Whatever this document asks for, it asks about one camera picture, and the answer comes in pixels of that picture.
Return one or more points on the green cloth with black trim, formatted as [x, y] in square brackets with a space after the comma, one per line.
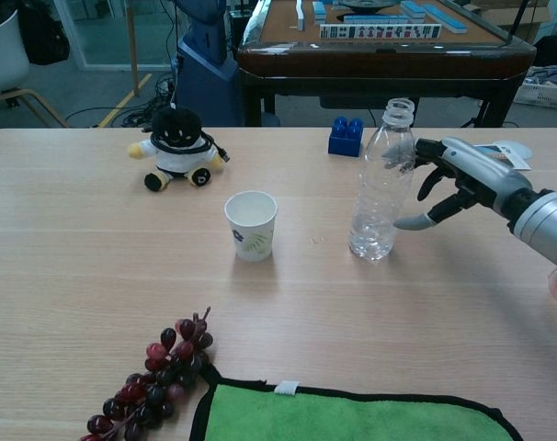
[329, 418]

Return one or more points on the brown mahjong table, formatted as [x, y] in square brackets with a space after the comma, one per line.
[375, 62]

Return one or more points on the blue building block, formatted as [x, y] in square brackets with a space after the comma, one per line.
[345, 140]

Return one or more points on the photo postcard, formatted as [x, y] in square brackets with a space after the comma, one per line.
[513, 161]

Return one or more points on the white chair with wooden legs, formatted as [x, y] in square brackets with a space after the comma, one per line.
[3, 55]

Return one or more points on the transparent plastic bottle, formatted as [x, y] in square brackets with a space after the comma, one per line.
[379, 206]

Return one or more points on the white paper cup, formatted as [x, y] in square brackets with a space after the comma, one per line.
[253, 234]

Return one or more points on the black bag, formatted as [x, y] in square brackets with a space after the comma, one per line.
[44, 37]

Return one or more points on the black and white plush toy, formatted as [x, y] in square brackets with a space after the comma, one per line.
[177, 147]

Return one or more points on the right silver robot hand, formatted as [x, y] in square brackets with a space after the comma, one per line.
[485, 177]

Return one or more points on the purple grape bunch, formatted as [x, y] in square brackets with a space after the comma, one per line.
[159, 381]

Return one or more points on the blue machine base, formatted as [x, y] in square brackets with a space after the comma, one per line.
[205, 78]

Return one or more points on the white plastic basket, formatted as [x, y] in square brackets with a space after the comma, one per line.
[542, 95]

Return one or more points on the wooden post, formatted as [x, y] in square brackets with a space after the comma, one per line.
[132, 50]

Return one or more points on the white mahjong tile row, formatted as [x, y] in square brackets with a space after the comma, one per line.
[379, 31]

